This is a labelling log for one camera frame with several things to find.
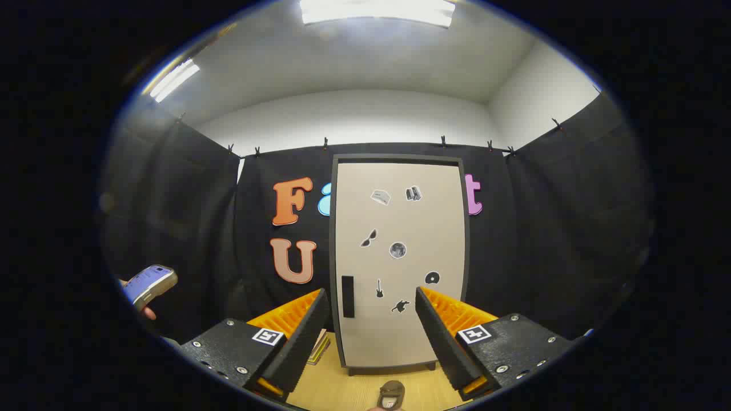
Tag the purple smartphone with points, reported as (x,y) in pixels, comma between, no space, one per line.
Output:
(149,282)

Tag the wide ceiling light panel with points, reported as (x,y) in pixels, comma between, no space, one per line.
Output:
(377,11)

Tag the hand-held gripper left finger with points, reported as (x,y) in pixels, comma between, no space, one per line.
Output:
(302,348)

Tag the black backdrop cloth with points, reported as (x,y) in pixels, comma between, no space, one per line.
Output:
(542,240)

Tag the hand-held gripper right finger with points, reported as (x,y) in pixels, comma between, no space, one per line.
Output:
(442,348)

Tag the narrow ceiling light panel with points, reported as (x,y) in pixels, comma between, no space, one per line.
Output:
(174,80)

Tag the dark grey shoe cabinet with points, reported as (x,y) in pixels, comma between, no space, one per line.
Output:
(400,158)

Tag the brown fuzzy shoe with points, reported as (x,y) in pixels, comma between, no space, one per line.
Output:
(391,393)

